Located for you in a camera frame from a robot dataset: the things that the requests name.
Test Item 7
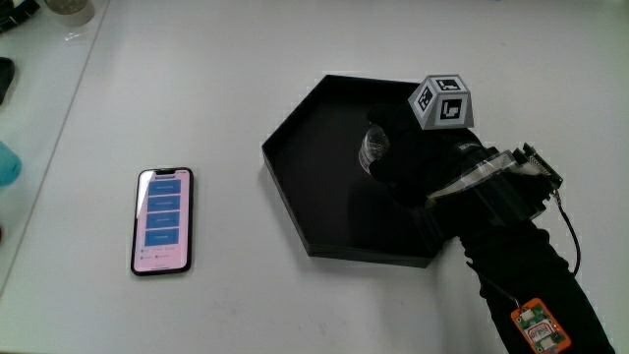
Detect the person's right hand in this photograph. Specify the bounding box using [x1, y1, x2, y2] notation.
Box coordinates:
[366, 74, 564, 243]

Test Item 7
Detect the black hexagonal plate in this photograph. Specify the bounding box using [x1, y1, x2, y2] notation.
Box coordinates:
[260, 74, 449, 269]

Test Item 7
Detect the person's right forearm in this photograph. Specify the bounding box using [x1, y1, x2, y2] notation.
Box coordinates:
[457, 218, 616, 354]

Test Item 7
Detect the black clip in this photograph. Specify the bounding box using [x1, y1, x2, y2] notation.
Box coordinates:
[0, 0, 41, 33]

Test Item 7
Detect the black smartphone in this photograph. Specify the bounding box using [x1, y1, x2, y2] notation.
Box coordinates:
[130, 167, 195, 277]

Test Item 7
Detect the teal object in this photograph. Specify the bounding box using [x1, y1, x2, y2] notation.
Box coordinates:
[0, 141, 24, 188]

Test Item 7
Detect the black object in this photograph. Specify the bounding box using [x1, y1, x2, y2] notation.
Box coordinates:
[0, 56, 17, 105]

